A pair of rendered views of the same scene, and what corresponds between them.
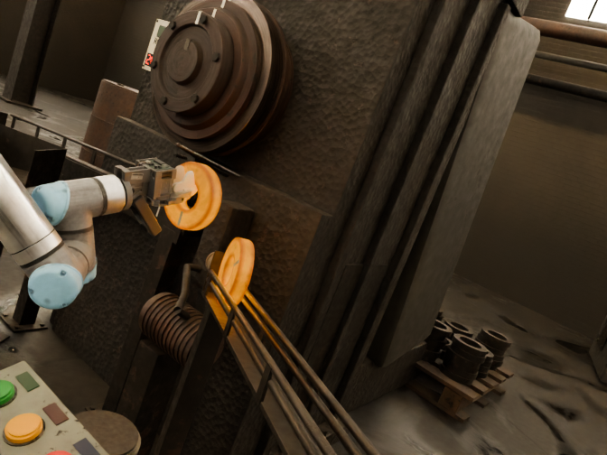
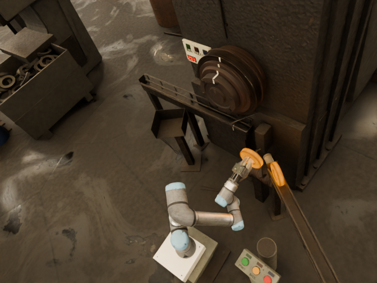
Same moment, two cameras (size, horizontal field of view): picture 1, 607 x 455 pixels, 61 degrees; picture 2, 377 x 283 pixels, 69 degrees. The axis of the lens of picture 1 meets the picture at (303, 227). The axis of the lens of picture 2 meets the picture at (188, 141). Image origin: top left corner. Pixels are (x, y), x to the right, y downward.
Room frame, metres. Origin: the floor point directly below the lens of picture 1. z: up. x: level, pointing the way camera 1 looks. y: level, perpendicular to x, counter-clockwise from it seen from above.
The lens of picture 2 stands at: (0.24, 0.12, 2.35)
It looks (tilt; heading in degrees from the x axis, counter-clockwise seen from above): 52 degrees down; 29
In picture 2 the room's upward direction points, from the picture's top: 24 degrees counter-clockwise
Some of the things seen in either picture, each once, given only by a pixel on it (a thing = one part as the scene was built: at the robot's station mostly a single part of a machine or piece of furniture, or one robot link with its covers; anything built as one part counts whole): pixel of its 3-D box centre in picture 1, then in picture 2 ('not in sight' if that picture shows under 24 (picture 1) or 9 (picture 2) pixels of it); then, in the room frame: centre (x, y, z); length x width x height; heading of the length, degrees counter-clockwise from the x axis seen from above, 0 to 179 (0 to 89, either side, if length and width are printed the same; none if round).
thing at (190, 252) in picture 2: not in sight; (184, 245); (0.68, 0.73, 0.43); 0.15 x 0.15 x 0.10
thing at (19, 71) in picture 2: not in sight; (37, 88); (2.44, 3.09, 0.39); 1.03 x 0.83 x 0.79; 151
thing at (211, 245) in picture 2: not in sight; (189, 250); (0.68, 0.73, 0.28); 0.32 x 0.32 x 0.04; 64
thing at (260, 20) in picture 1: (213, 74); (228, 83); (1.54, 0.40, 1.11); 0.47 x 0.06 x 0.47; 57
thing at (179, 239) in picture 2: not in sight; (180, 240); (0.69, 0.73, 0.54); 0.13 x 0.12 x 0.14; 19
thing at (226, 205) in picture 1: (222, 243); (263, 137); (1.42, 0.20, 0.68); 0.11 x 0.08 x 0.24; 147
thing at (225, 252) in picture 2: not in sight; (193, 255); (0.68, 0.73, 0.13); 0.40 x 0.40 x 0.26; 64
